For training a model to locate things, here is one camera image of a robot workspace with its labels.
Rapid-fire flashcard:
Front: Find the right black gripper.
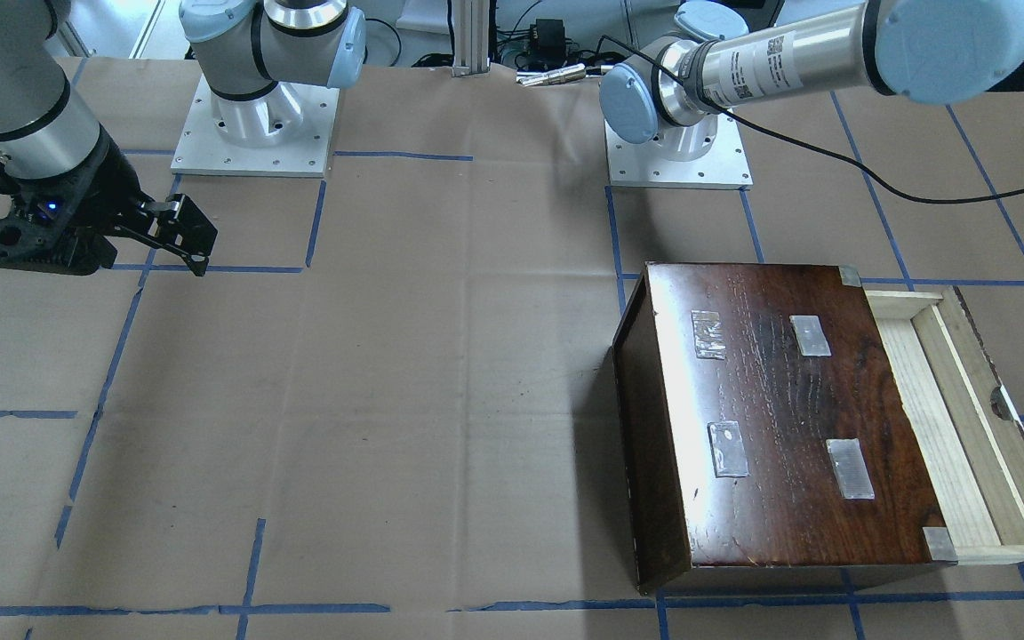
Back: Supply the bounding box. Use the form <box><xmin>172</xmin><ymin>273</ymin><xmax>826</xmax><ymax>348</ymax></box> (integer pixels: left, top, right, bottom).
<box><xmin>0</xmin><ymin>133</ymin><xmax>217</xmax><ymax>276</ymax></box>

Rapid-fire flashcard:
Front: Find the light wooden drawer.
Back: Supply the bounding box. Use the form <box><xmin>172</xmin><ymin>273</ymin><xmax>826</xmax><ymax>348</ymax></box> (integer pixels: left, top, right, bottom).
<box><xmin>867</xmin><ymin>288</ymin><xmax>1024</xmax><ymax>564</ymax></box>

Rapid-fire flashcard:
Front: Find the dark wooden drawer cabinet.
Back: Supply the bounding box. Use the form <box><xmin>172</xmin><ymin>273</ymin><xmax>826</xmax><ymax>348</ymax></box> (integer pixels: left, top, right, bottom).
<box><xmin>611</xmin><ymin>262</ymin><xmax>956</xmax><ymax>595</ymax></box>

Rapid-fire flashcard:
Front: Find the black power adapter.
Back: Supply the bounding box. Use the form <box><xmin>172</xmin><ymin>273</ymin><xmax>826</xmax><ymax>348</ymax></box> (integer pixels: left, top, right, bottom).
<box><xmin>528</xmin><ymin>18</ymin><xmax>566</xmax><ymax>63</ymax></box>

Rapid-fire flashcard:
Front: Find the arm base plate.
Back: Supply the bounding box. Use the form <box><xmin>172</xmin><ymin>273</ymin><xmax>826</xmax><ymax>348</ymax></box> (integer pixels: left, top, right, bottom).
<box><xmin>605</xmin><ymin>115</ymin><xmax>753</xmax><ymax>189</ymax></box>
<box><xmin>171</xmin><ymin>78</ymin><xmax>341</xmax><ymax>179</ymax></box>

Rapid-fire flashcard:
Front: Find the aluminium frame post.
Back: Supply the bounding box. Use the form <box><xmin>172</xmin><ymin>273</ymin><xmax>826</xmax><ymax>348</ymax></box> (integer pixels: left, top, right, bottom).
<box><xmin>447</xmin><ymin>1</ymin><xmax>495</xmax><ymax>77</ymax></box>

